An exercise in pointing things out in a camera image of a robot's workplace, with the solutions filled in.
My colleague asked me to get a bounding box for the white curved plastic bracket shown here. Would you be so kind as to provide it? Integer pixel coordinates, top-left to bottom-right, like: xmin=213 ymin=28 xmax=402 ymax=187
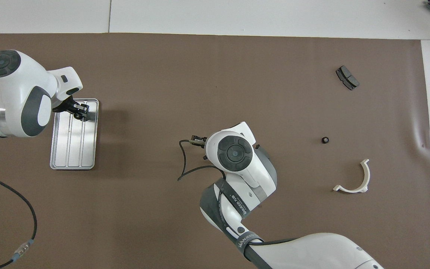
xmin=333 ymin=159 xmax=371 ymax=194

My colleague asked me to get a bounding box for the silver metal tray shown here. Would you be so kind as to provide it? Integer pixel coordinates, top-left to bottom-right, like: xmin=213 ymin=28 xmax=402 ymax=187
xmin=50 ymin=98 xmax=100 ymax=170

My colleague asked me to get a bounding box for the brown table mat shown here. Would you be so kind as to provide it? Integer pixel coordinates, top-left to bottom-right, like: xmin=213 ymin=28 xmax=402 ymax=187
xmin=0 ymin=33 xmax=430 ymax=269

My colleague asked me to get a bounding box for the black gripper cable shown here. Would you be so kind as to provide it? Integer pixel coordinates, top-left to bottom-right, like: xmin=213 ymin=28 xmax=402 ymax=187
xmin=0 ymin=171 xmax=38 ymax=269
xmin=177 ymin=139 xmax=225 ymax=182

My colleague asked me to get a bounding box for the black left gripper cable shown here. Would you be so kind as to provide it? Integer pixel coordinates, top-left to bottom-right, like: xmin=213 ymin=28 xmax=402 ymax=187
xmin=0 ymin=171 xmax=38 ymax=269

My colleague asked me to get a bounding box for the short dark grey brake pad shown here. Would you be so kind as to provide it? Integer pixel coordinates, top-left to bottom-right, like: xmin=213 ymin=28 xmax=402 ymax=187
xmin=336 ymin=65 xmax=360 ymax=91

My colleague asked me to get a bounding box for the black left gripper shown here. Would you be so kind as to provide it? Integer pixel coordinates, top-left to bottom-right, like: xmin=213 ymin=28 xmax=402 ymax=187
xmin=53 ymin=96 xmax=90 ymax=117

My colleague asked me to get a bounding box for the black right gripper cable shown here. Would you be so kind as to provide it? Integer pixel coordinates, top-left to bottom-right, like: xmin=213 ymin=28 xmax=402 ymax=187
xmin=177 ymin=139 xmax=225 ymax=182

